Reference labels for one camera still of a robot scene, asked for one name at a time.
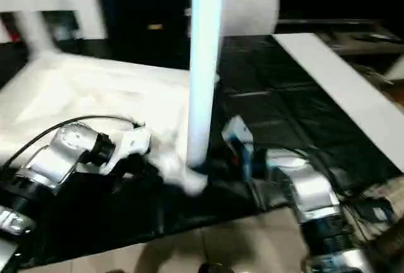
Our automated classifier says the white plastic table leg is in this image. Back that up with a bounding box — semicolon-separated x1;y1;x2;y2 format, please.
15;9;60;58
185;0;237;173

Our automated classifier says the black couch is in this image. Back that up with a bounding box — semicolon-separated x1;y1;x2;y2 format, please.
96;0;404;62

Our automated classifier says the dark robot foot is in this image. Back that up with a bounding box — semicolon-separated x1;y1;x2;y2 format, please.
199;262;222;273

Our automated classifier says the white plastic table top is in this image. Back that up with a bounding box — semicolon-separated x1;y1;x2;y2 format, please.
0;52;222;197

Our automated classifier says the white storage box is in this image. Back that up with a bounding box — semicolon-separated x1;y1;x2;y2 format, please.
384;54;404;80

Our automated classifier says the grey cushion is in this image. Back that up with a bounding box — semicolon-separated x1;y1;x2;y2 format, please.
187;0;281;37

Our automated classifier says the black round floor device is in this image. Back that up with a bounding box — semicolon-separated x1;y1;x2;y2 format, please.
362;199;396;224

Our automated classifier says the dark low tv bench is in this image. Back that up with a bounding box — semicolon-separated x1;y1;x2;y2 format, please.
276;18;404;63

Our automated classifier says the black table mat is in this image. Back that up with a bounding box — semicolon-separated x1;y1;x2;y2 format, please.
0;34;401;267

